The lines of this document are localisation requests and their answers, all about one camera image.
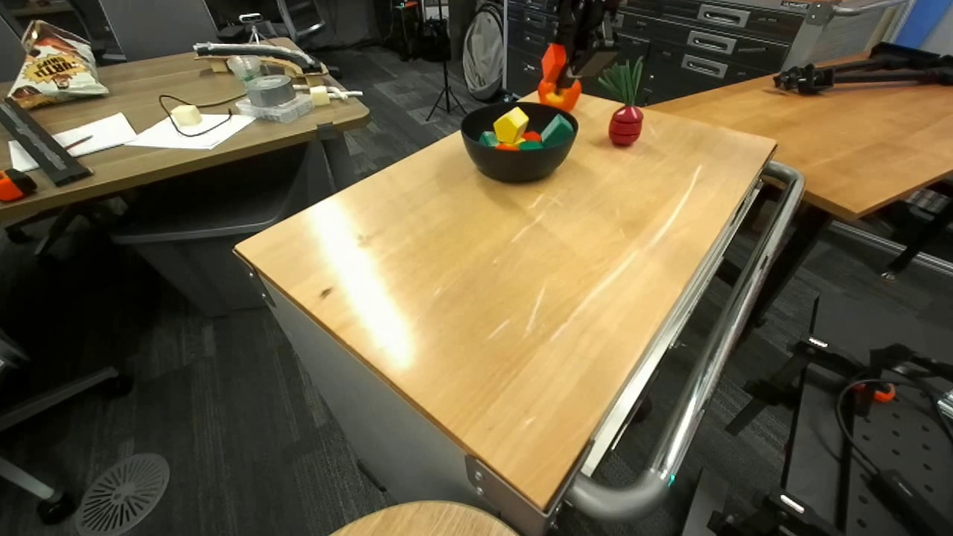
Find small green block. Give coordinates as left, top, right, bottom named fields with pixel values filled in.
left=476, top=131, right=497, bottom=150

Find red toy radish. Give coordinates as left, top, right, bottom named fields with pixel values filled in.
left=598, top=61, right=644, bottom=150

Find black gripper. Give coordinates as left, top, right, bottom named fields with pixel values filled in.
left=553, top=0, right=620, bottom=80

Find dark drawer cabinet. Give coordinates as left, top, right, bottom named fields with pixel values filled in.
left=503, top=0, right=902, bottom=101

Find white paper sheets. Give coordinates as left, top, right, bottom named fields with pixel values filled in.
left=133, top=114, right=251, bottom=153

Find wooden office desk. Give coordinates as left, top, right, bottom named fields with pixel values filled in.
left=0, top=55, right=370, bottom=228

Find wooden side table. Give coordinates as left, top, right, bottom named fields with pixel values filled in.
left=662, top=77, right=953, bottom=222

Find grey tape roll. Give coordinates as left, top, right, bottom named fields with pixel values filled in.
left=244, top=76, right=296, bottom=107

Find round wooden stool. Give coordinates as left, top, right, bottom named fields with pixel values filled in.
left=331, top=500, right=518, bottom=536

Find orange red toy apple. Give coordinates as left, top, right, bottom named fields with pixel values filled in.
left=535, top=80, right=582, bottom=114

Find white metal cart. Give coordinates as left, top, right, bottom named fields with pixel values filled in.
left=238, top=98, right=774, bottom=533

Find black bowl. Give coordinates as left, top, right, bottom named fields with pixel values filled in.
left=462, top=101, right=577, bottom=186

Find chrome cart handle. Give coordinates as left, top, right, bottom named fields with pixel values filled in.
left=565, top=161, right=803, bottom=521

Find green double block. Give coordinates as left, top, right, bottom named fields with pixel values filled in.
left=541, top=114, right=576, bottom=147

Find snack chip bag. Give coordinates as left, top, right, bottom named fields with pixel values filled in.
left=8, top=19, right=107, bottom=107

